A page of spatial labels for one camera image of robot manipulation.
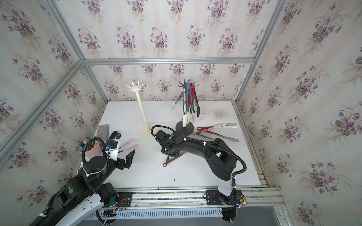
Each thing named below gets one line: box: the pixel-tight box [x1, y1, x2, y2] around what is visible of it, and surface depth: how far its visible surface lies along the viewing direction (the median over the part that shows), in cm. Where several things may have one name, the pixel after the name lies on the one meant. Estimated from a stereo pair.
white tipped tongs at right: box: [197, 122, 238, 131], surface depth 103 cm
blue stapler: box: [108, 130, 122, 140], surface depth 97 cm
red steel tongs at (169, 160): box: [162, 153, 184, 168], surface depth 83 cm
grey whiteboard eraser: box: [96, 124, 110, 144], surface depth 99 cm
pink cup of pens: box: [72, 134, 104, 162], surface depth 83 cm
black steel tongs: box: [193, 83, 201, 118], surface depth 85 cm
